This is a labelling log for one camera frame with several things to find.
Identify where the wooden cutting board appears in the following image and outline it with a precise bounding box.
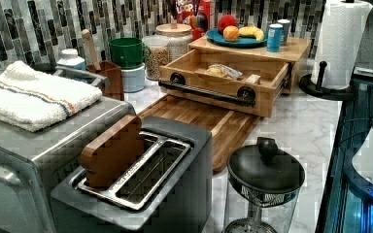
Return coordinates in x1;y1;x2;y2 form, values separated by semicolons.
138;95;260;174

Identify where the stainless toaster oven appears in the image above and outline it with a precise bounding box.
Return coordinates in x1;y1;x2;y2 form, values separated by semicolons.
0;68;134;233

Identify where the wooden utensil handle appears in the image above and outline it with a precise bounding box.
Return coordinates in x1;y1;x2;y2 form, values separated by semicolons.
82;29;101;73

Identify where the blue shaker can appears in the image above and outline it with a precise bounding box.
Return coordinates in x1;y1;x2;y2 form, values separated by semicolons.
267;23;283;52

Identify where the red apple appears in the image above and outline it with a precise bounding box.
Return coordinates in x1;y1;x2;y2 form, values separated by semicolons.
217;15;237;34

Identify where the white striped folded towel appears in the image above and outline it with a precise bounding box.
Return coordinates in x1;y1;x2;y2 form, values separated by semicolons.
0;61;102;132

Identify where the glass jar of grains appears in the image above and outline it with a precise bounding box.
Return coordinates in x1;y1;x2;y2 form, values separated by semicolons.
142;35;169;81

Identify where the white plastic bottle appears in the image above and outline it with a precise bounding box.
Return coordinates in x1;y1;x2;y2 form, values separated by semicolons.
57;49;85;70

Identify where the wooden drawer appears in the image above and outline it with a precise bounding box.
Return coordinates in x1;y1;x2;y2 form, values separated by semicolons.
158;49;291;117

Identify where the bagged bread in drawer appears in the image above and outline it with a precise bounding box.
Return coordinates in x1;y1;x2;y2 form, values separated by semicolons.
205;64;243;80

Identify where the orange fruit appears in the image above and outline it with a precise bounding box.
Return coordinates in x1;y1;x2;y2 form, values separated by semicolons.
222;25;239;42

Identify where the white ceramic canister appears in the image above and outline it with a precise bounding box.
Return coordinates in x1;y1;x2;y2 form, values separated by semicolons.
121;63;145;93

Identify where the yellow banana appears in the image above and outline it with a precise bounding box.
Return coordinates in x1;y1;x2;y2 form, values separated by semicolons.
239;26;265;41

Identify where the glass jar wooden lid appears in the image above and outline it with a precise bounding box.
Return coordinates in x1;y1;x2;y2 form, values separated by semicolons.
155;22;194;63

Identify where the brown utensil holder box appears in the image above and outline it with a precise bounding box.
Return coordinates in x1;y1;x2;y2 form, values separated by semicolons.
99;61;124;101

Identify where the black lid french press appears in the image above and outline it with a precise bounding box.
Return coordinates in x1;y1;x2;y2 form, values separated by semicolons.
222;137;305;233

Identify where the wooden toy bread slice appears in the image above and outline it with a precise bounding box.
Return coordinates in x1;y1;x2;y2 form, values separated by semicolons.
80;115;144;189

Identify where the grey shaker can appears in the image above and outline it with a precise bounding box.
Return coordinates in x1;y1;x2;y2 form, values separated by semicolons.
278;18;291;46

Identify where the black paper towel holder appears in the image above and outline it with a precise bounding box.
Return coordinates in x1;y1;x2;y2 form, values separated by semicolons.
299;61;356;101

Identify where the teal plate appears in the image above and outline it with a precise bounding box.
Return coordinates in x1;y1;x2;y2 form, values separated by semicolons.
206;29;267;49

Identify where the grey two-slot toaster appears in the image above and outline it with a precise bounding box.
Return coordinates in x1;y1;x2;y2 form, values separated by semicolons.
51;116;212;233

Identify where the red cereal box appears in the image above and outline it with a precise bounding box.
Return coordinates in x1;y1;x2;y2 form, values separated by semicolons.
167;0;214;40

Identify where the green mug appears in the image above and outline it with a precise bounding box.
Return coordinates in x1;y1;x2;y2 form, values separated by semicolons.
109;38;152;69

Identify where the white paper towel roll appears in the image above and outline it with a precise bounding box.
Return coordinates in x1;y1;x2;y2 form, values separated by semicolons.
311;0;373;89

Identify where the wooden drawer cabinet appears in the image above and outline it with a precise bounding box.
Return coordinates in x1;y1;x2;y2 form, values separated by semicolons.
188;36;311;94

